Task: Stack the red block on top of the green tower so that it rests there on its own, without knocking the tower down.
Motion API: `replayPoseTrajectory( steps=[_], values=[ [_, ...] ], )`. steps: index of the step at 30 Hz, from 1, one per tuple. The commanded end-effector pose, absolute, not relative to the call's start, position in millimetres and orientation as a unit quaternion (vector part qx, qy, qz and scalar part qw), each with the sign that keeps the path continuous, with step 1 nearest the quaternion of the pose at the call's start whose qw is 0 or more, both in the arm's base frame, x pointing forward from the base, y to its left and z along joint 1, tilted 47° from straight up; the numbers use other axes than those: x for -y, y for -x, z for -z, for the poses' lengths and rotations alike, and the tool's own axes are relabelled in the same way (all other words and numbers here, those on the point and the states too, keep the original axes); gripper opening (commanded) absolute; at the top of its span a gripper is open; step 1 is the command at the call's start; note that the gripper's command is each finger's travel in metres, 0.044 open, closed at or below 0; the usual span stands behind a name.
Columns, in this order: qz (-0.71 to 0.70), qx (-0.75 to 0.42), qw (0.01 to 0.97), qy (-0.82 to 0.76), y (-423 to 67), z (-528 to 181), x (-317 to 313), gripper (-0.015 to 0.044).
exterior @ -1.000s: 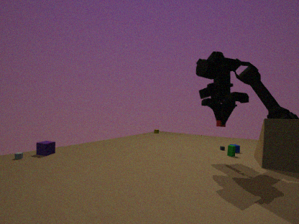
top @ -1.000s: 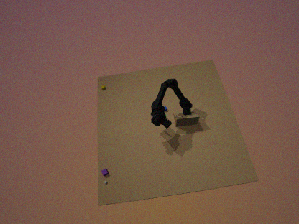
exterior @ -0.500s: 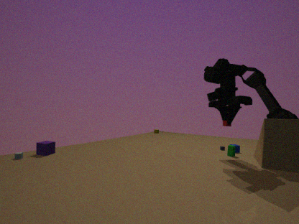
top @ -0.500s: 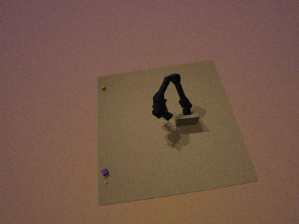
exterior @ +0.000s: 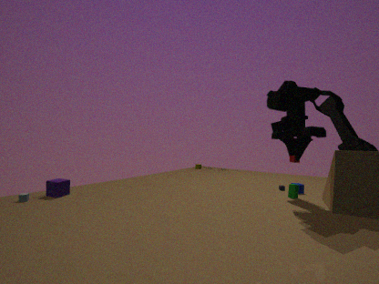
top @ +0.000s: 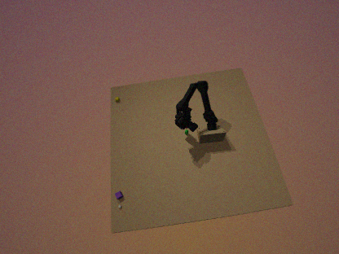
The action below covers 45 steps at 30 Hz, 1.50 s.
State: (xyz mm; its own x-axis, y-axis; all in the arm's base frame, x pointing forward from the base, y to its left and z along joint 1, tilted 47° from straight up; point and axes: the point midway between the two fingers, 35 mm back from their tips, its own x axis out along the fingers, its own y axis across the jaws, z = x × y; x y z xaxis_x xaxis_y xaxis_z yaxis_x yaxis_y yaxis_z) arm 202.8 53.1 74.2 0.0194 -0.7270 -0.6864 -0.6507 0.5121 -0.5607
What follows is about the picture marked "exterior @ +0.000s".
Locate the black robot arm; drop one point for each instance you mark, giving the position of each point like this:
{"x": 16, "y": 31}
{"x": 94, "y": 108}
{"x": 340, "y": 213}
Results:
{"x": 291, "y": 98}

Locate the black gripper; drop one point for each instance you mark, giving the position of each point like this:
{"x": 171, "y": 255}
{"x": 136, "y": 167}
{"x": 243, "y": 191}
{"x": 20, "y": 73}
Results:
{"x": 304, "y": 135}

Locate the red block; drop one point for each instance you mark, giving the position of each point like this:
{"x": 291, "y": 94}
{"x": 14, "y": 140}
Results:
{"x": 293, "y": 159}

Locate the blue block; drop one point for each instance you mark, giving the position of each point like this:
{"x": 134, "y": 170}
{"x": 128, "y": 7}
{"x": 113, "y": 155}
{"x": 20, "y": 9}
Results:
{"x": 301, "y": 188}

